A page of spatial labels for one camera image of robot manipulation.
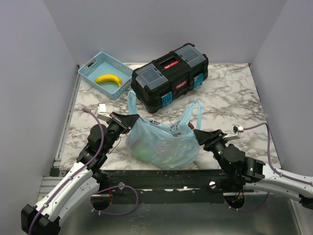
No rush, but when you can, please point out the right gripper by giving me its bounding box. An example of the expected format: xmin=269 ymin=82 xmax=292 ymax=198
xmin=193 ymin=128 xmax=229 ymax=173

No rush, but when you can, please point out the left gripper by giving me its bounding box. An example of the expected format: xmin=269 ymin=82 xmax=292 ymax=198
xmin=103 ymin=112 xmax=139 ymax=153

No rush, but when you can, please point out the light blue plastic bag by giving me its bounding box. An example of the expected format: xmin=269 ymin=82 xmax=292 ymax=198
xmin=125 ymin=101 xmax=202 ymax=169

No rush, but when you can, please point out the green fake apple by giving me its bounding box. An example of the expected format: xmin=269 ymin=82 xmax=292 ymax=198
xmin=134 ymin=144 xmax=154 ymax=162

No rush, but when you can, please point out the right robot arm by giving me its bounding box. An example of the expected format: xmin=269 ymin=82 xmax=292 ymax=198
xmin=193 ymin=125 xmax=313 ymax=210

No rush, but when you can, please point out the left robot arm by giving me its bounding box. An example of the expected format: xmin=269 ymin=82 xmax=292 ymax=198
xmin=21 ymin=112 xmax=139 ymax=235

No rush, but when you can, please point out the yellow fake banana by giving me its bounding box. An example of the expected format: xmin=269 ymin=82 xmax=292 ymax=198
xmin=94 ymin=74 xmax=122 ymax=87

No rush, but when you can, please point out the black plastic toolbox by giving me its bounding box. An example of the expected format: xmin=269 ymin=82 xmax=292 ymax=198
xmin=131 ymin=43 xmax=209 ymax=114

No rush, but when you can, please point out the light blue plastic basket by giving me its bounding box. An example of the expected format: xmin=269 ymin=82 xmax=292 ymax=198
xmin=78 ymin=52 xmax=133 ymax=100

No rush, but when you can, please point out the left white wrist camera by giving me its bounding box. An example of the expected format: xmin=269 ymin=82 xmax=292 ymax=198
xmin=96 ymin=103 xmax=112 ymax=123

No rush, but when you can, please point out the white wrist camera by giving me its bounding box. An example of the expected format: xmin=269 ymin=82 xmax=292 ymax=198
xmin=96 ymin=103 xmax=112 ymax=123
xmin=224 ymin=125 xmax=244 ymax=141

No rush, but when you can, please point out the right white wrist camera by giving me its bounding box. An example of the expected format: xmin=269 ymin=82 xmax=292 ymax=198
xmin=224 ymin=125 xmax=244 ymax=141

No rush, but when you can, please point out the black mounting rail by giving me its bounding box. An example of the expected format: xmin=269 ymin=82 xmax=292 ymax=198
xmin=90 ymin=169 xmax=243 ymax=210

